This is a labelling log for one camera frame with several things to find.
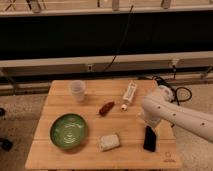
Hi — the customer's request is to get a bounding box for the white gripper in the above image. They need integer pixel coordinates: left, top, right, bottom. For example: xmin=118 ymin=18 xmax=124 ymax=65
xmin=138 ymin=112 xmax=161 ymax=128

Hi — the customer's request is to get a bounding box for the black eraser block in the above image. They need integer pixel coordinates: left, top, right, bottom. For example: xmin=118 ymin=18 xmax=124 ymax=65
xmin=143 ymin=126 xmax=157 ymax=152

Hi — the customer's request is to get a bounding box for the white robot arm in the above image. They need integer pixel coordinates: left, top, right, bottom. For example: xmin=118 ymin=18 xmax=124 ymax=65
xmin=139 ymin=85 xmax=213 ymax=143

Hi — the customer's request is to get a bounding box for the clear plastic cup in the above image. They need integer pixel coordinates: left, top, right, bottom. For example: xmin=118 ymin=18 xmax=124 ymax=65
xmin=70 ymin=80 xmax=86 ymax=102

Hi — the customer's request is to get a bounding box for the green ceramic bowl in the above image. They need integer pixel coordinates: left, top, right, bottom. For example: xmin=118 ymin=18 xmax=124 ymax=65
xmin=50 ymin=113 xmax=88 ymax=150

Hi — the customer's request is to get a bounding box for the white tube with cap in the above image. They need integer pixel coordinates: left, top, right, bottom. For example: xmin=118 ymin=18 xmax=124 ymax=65
xmin=121 ymin=81 xmax=137 ymax=111

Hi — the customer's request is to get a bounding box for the white sponge block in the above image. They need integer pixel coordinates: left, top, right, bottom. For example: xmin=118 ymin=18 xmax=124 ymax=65
xmin=99 ymin=134 xmax=120 ymax=151

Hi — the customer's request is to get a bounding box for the red chili pepper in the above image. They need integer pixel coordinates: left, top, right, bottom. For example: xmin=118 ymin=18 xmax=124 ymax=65
xmin=99 ymin=102 xmax=115 ymax=116

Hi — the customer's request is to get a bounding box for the black chair caster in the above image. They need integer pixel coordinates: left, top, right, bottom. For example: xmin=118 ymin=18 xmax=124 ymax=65
xmin=0 ymin=138 xmax=13 ymax=151

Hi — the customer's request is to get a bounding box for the white wall socket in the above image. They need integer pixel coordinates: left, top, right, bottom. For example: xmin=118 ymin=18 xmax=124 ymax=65
xmin=88 ymin=65 xmax=93 ymax=72

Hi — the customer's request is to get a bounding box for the black hanging cable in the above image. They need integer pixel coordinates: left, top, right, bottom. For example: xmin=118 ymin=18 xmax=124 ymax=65
xmin=102 ymin=4 xmax=135 ymax=73

